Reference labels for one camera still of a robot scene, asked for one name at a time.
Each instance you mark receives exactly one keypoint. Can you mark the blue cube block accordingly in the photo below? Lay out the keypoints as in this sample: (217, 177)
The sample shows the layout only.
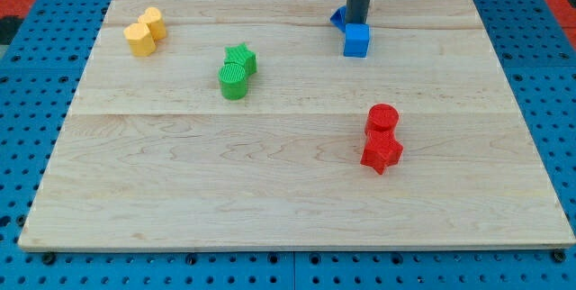
(357, 39)

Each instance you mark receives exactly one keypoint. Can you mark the green cylinder block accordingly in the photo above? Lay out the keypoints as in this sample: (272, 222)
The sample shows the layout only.
(233, 81)

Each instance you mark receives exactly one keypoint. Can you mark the light wooden board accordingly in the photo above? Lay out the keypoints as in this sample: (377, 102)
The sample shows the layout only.
(152, 158)

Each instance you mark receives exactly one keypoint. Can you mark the green star block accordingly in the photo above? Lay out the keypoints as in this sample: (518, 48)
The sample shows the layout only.
(243, 56)

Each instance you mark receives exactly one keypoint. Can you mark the red cylinder block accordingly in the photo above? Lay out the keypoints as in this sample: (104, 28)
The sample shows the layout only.
(381, 117)

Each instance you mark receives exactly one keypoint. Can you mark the red star block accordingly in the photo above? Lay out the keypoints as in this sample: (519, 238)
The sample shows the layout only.
(381, 150)

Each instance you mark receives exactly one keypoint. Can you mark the blue triangle block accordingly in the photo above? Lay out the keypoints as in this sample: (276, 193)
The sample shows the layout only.
(338, 18)

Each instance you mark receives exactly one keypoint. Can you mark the yellow pentagon block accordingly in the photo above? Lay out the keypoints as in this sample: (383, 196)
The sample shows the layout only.
(140, 39)

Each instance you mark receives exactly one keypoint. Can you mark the yellow heart block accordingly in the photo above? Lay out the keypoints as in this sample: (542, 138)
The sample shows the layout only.
(153, 18)

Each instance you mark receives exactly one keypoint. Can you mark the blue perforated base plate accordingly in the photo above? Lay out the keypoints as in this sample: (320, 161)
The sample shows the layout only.
(39, 75)

